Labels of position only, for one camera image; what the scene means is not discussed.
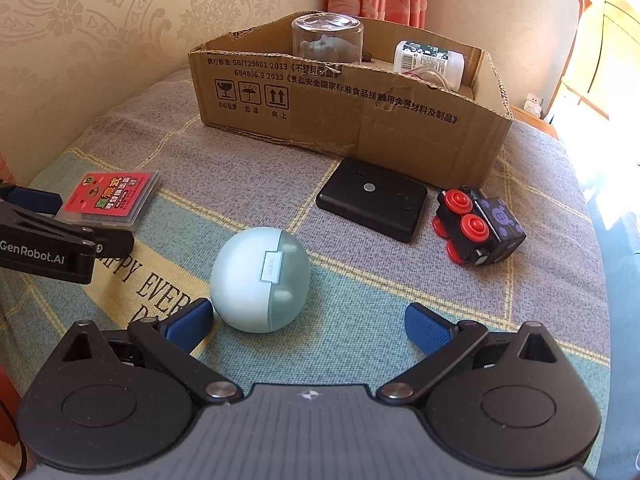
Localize wooden table edge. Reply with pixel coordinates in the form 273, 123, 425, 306
510, 104, 562, 137

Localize brown cardboard box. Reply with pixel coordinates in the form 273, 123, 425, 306
187, 10, 515, 187

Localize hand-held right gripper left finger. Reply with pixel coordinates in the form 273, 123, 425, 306
62, 298, 244, 404

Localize red card pack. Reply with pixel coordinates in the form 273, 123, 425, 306
54, 171, 161, 233

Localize mint green earbuds case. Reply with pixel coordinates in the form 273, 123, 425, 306
210, 225, 312, 333

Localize white wall socket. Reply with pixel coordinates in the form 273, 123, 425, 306
522, 92, 546, 119

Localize black cable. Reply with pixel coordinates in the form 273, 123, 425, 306
0, 390, 29, 478

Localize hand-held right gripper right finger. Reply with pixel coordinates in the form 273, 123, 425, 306
377, 302, 559, 404

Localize black power bank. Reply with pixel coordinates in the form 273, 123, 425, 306
316, 156, 429, 243

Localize black toy cube red buttons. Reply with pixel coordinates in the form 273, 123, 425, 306
432, 186, 527, 266

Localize clear glass jar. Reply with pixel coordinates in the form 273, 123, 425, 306
291, 14, 364, 66

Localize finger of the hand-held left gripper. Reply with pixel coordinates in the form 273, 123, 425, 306
0, 201, 135, 262
0, 182, 64, 217

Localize white plastic bottle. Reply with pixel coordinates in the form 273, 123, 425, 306
392, 40, 466, 88

